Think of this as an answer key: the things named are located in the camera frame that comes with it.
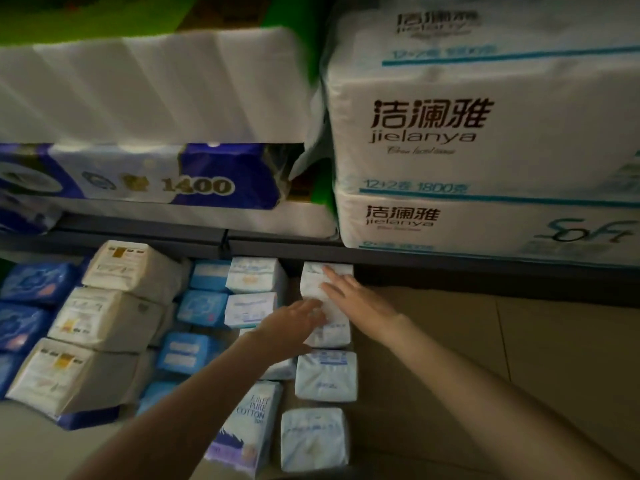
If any person's right hand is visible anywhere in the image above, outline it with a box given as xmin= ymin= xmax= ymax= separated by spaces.
xmin=319 ymin=266 xmax=407 ymax=341

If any person's left hand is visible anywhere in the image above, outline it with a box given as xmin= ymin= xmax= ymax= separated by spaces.
xmin=252 ymin=298 xmax=329 ymax=367

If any person's left forearm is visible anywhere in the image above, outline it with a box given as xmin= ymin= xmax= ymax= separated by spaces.
xmin=67 ymin=331 xmax=275 ymax=480

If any person's right forearm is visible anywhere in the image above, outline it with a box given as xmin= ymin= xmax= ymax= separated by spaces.
xmin=372 ymin=315 xmax=640 ymax=480

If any light blue pad packet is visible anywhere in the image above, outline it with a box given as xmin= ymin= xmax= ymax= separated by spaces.
xmin=176 ymin=289 xmax=229 ymax=329
xmin=156 ymin=332 xmax=219 ymax=375
xmin=136 ymin=380 xmax=182 ymax=416
xmin=189 ymin=259 xmax=232 ymax=292

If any dark metal shelf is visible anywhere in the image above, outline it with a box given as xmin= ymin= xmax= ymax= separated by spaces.
xmin=0 ymin=214 xmax=640 ymax=309

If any white purple cotton pad packet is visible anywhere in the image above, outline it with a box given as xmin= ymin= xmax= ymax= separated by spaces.
xmin=204 ymin=380 xmax=284 ymax=478

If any large white tissue roll pack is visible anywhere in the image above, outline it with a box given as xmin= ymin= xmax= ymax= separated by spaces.
xmin=334 ymin=186 xmax=640 ymax=269
xmin=321 ymin=0 xmax=640 ymax=201

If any blue white toilet paper pack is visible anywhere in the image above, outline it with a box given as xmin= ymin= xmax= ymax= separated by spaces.
xmin=0 ymin=142 xmax=340 ymax=240

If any cream paper napkin pack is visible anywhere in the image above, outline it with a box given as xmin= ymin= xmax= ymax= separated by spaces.
xmin=5 ymin=337 xmax=142 ymax=418
xmin=47 ymin=287 xmax=167 ymax=353
xmin=81 ymin=240 xmax=185 ymax=304

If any dark blue pad packet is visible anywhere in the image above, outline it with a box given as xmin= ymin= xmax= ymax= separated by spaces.
xmin=0 ymin=352 xmax=25 ymax=399
xmin=0 ymin=262 xmax=82 ymax=308
xmin=0 ymin=302 xmax=55 ymax=353
xmin=54 ymin=405 xmax=122 ymax=431

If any white green tissue roll pack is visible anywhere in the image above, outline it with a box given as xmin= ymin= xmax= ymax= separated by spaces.
xmin=0 ymin=0 xmax=328 ymax=145

